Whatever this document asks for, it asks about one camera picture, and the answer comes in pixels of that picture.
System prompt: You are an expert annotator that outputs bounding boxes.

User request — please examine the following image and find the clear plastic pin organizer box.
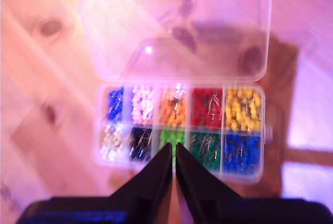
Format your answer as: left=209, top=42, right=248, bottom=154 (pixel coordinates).
left=78, top=0, right=274, bottom=186

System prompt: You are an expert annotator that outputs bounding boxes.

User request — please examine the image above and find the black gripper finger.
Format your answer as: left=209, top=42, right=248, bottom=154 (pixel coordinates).
left=108, top=142, right=174, bottom=200
left=176, top=142, right=244, bottom=200

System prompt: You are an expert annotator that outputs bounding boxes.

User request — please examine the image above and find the pile of yellow pins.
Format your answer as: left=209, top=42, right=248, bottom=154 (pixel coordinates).
left=225, top=87, right=262, bottom=133

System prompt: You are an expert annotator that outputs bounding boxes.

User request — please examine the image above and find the pile of red pins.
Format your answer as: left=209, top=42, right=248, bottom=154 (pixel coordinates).
left=191, top=87, right=224, bottom=128

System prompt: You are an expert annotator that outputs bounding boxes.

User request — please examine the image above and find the pile of dark blue pins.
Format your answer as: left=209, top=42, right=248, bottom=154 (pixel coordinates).
left=107, top=87, right=125, bottom=122

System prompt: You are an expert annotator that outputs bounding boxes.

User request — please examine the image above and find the pile of black pins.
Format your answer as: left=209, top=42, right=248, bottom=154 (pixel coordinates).
left=129, top=127, right=153, bottom=162

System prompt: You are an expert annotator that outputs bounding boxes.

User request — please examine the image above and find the pile of dark green pins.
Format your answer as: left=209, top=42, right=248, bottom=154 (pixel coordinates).
left=189, top=131, right=222, bottom=173

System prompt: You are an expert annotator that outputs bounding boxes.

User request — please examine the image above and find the pile of light green pins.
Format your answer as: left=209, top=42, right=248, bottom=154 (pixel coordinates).
left=159, top=129, right=186, bottom=152

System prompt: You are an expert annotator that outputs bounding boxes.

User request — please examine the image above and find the pile of white pins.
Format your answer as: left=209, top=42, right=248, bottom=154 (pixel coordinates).
left=100, top=124, right=125, bottom=161

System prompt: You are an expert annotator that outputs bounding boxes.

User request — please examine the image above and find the pile of orange pins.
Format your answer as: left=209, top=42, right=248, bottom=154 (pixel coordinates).
left=159, top=86, right=188, bottom=126

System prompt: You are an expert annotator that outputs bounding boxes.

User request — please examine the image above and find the pile of pink pins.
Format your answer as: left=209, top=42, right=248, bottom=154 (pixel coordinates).
left=132, top=85, right=156, bottom=125

